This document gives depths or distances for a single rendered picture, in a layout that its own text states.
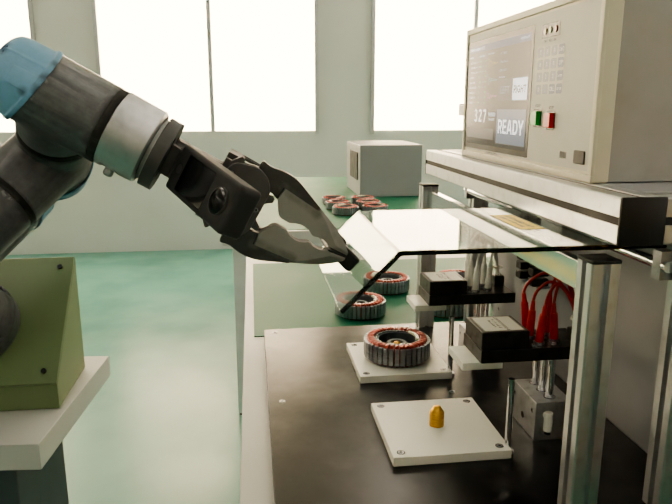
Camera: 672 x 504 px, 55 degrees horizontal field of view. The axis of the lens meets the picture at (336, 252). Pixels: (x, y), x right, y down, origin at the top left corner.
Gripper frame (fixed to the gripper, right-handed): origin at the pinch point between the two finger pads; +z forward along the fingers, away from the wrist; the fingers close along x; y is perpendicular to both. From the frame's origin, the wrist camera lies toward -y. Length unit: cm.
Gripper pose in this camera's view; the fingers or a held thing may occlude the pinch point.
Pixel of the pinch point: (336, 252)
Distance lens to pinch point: 64.2
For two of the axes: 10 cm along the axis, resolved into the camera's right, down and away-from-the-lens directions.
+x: -5.0, 8.6, 1.3
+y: -1.3, -2.2, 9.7
